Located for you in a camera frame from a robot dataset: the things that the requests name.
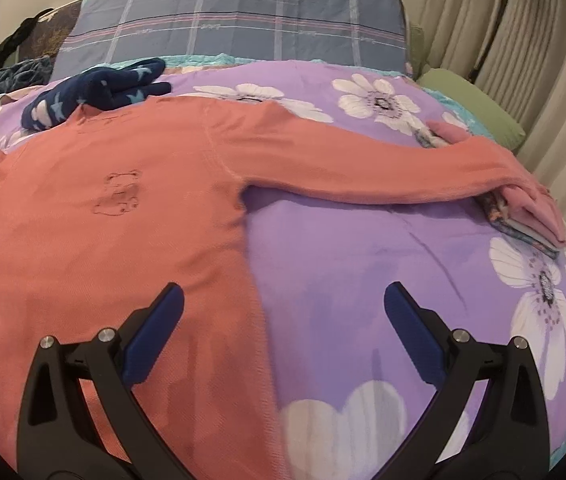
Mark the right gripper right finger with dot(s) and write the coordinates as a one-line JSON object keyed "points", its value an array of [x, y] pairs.
{"points": [[509, 438]]}

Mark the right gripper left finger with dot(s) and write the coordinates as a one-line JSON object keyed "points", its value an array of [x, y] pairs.
{"points": [[57, 437]]}

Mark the salmon long-sleeve bear shirt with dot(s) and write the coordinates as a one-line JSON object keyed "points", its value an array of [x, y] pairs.
{"points": [[100, 212]]}

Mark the folded patterned clothes stack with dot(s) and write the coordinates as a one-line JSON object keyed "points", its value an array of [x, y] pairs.
{"points": [[513, 224]]}

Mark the purple floral bed sheet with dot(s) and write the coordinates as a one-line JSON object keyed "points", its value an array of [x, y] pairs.
{"points": [[346, 391]]}

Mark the folded pink garment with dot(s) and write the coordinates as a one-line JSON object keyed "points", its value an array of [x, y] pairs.
{"points": [[528, 199]]}

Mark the green pillow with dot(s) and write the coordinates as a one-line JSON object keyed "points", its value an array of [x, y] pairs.
{"points": [[501, 125]]}

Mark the navy star fleece garment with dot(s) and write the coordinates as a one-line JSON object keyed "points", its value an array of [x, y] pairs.
{"points": [[104, 88]]}

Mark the teal fuzzy blanket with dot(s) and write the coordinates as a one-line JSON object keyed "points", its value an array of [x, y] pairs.
{"points": [[35, 72]]}

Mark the beige curtain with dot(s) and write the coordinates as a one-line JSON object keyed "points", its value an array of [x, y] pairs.
{"points": [[514, 52]]}

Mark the black garment on headboard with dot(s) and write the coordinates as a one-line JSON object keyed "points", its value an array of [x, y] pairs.
{"points": [[10, 44]]}

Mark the dark floral bedding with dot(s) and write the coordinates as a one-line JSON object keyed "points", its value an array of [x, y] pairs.
{"points": [[48, 36]]}

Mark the blue plaid pillow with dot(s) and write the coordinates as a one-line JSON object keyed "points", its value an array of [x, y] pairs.
{"points": [[367, 33]]}

